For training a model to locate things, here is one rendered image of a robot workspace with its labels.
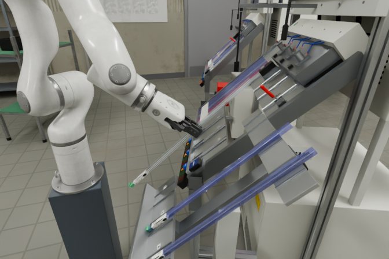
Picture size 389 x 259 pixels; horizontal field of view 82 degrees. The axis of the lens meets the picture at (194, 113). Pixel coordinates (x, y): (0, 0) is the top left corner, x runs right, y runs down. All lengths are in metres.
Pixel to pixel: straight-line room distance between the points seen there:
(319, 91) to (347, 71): 0.09
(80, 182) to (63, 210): 0.12
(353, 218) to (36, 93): 1.23
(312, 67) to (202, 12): 4.19
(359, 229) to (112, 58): 1.14
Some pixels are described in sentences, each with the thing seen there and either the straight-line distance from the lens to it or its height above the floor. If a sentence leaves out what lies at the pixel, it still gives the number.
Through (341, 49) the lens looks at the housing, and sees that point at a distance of 0.82.
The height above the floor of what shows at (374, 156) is 0.86.
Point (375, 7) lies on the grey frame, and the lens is 0.77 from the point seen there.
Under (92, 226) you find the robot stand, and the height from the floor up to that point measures 0.51.
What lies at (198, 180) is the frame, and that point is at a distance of 0.87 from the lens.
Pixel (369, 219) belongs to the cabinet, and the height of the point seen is 0.56.
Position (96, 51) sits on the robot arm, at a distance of 0.53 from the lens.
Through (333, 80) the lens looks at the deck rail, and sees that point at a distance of 0.81.
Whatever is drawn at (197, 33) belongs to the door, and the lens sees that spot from 4.88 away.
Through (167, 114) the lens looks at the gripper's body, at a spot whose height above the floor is 1.07.
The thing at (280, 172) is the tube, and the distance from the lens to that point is 0.50.
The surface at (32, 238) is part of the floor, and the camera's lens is 1.93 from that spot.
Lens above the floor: 1.32
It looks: 24 degrees down
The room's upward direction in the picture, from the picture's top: straight up
